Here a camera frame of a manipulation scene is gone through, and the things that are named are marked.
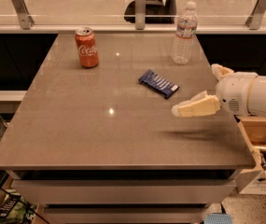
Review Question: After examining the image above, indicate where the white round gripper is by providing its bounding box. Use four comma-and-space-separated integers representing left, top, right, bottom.
172, 63, 258, 118

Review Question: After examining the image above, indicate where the blue RXBAR wrapper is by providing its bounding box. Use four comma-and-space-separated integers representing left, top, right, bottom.
138, 70, 179, 99

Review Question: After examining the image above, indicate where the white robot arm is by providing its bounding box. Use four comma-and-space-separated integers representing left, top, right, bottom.
172, 63, 266, 118

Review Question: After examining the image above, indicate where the clear plastic water bottle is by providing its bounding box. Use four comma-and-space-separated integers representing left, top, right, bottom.
172, 1, 198, 64

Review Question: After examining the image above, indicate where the cardboard box with items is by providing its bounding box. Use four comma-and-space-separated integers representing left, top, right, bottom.
236, 117, 266, 195

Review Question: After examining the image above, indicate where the black office chair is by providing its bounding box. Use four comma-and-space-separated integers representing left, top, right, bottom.
124, 0, 176, 24

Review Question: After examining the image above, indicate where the blue mesh basket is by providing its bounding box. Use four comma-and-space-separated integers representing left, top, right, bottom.
203, 213, 233, 224

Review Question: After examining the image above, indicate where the red Coca-Cola can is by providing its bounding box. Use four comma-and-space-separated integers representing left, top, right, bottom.
75, 27, 99, 68

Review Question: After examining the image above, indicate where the lower grey drawer front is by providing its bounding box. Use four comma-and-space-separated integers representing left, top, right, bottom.
43, 207, 208, 224

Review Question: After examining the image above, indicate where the grey drawer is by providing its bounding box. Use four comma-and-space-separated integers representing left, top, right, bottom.
12, 180, 236, 204
43, 207, 208, 224

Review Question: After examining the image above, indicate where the glass railing panel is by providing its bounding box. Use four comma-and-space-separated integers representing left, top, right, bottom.
0, 0, 266, 25

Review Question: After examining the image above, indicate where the upper grey drawer front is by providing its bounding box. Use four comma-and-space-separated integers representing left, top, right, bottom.
12, 180, 236, 204

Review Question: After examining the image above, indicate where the green snack bag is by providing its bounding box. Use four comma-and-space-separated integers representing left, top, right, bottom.
0, 189, 37, 224

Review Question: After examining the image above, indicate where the right metal railing post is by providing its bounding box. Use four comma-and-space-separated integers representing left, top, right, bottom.
245, 0, 266, 30

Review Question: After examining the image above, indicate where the metal railing post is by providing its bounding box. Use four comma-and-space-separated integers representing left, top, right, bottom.
135, 0, 146, 30
11, 0, 35, 30
245, 0, 266, 30

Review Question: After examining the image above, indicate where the middle metal railing post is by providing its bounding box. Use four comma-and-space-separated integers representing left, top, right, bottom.
135, 0, 146, 30

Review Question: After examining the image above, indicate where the left metal railing post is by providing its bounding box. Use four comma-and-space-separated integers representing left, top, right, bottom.
11, 0, 35, 30

